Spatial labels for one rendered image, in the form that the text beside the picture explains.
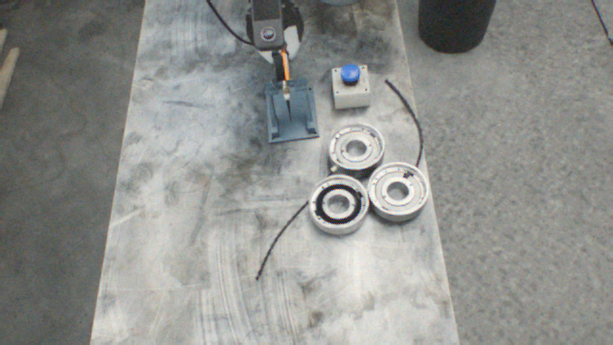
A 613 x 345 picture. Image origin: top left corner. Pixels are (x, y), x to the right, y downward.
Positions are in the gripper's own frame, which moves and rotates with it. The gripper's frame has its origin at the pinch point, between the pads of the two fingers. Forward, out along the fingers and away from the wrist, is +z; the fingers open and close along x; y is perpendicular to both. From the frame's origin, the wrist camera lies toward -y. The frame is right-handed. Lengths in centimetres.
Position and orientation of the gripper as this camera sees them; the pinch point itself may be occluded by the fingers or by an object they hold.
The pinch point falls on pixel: (281, 59)
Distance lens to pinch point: 99.2
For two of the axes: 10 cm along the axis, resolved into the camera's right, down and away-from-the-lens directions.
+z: 1.0, 5.1, 8.5
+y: -0.9, -8.5, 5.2
